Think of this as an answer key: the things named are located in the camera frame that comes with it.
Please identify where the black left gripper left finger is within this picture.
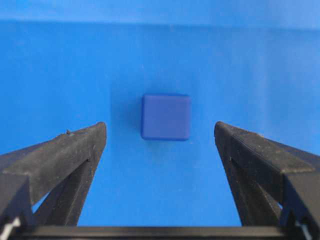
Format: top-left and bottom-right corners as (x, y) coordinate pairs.
(0, 122), (107, 226)

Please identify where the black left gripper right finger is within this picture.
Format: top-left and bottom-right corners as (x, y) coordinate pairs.
(214, 121), (320, 228)

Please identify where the blue cube block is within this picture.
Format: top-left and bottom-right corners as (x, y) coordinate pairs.
(140, 94), (192, 141)

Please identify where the blue table cloth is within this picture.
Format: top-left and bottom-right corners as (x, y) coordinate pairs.
(0, 0), (320, 226)

